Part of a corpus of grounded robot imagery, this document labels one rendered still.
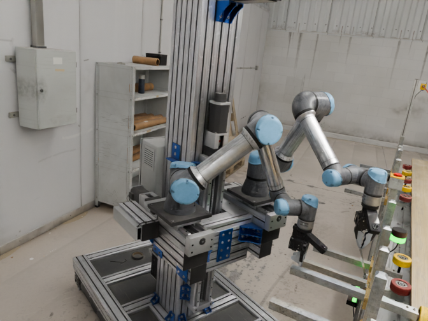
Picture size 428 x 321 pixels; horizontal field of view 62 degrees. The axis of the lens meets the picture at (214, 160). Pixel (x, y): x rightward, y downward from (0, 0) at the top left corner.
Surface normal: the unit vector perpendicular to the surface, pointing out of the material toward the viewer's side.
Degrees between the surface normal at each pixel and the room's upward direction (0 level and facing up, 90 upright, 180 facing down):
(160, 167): 90
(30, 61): 90
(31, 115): 90
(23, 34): 90
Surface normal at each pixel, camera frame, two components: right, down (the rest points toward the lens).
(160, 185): 0.61, 0.29
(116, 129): -0.38, 0.23
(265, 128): 0.26, 0.22
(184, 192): 0.04, 0.38
